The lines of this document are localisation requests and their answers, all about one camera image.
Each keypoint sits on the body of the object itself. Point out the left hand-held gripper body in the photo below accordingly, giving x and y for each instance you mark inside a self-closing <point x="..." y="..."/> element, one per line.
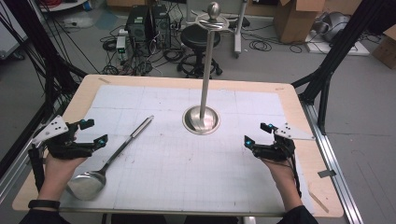
<point x="62" y="146"/>

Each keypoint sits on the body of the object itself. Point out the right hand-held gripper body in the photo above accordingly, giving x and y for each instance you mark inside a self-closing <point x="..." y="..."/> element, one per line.
<point x="277" y="151"/>

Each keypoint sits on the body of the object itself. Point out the metal spatula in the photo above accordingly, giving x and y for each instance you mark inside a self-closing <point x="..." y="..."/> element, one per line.
<point x="87" y="185"/>

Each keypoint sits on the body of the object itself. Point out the metal utensil stand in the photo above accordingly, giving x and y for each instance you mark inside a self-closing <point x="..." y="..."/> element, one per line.
<point x="206" y="77"/>

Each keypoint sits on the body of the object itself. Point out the person's right hand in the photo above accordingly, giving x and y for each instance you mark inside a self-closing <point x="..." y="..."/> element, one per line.
<point x="283" y="175"/>

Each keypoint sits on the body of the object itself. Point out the person's left hand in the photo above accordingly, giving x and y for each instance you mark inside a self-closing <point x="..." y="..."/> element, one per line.
<point x="56" y="177"/>

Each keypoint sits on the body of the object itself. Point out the short beige tape strip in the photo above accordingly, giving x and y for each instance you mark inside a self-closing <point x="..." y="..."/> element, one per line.
<point x="280" y="89"/>

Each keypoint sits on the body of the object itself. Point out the long beige tape strip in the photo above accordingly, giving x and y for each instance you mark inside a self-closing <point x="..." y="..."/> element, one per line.
<point x="104" y="80"/>

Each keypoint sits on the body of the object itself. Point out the grey tape strip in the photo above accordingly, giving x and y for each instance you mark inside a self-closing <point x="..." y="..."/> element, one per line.
<point x="327" y="173"/>

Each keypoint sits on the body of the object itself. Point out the black wristband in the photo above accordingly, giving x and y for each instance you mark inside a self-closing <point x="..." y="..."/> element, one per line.
<point x="43" y="204"/>

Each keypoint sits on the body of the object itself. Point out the white grid mat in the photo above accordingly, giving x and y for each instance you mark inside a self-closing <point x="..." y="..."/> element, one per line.
<point x="186" y="174"/>

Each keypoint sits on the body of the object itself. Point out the white power unit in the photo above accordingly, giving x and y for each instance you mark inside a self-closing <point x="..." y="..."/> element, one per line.
<point x="121" y="43"/>

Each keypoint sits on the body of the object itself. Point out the black computer tower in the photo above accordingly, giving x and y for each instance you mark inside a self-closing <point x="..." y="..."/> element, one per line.
<point x="162" y="26"/>
<point x="137" y="28"/>

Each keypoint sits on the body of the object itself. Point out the large cardboard box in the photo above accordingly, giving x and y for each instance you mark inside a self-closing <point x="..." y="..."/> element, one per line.
<point x="295" y="21"/>

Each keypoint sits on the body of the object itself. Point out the black round stool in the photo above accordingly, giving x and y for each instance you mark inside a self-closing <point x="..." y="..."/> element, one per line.
<point x="194" y="39"/>

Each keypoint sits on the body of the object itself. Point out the white floor board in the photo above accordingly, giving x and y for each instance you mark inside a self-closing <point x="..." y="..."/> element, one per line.
<point x="358" y="49"/>

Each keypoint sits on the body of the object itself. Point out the grey rounded device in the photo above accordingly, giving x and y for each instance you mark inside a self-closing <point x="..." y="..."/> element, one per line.
<point x="334" y="26"/>

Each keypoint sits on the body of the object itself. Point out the small cardboard box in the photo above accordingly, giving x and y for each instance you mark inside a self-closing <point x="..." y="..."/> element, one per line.
<point x="386" y="46"/>

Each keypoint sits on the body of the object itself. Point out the aluminium rail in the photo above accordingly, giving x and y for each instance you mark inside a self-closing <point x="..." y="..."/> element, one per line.
<point x="15" y="177"/>
<point x="336" y="174"/>

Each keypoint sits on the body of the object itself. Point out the black frame strut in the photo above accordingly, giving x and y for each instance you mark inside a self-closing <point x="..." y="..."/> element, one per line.
<point x="336" y="53"/>
<point x="49" y="62"/>

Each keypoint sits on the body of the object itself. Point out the grey metal stand post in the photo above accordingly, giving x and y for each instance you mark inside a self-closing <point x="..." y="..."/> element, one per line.
<point x="239" y="31"/>

